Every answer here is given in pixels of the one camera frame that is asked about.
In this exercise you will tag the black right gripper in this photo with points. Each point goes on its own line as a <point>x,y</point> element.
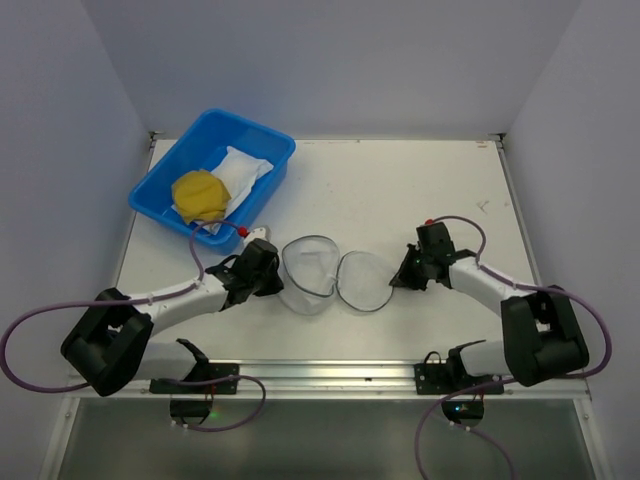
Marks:
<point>409,272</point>

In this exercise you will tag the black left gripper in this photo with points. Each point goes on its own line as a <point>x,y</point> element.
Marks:
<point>267,270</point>

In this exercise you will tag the white mesh laundry bag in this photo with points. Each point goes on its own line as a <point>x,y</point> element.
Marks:
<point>315,273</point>

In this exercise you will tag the yellow bra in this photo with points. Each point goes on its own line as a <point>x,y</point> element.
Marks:
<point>200,196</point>

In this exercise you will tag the white bra pad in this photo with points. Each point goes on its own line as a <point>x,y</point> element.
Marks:
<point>239,172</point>

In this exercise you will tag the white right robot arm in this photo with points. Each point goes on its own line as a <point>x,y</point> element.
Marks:
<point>540,335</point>

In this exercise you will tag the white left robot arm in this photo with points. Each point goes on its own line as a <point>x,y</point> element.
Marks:
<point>111,345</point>

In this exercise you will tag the blue plastic bin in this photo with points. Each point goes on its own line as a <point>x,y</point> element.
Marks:
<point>203,146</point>

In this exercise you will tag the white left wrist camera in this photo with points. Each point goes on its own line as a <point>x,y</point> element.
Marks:
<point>259,233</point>

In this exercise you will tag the aluminium front rail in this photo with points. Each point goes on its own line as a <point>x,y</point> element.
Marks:
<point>341,380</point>

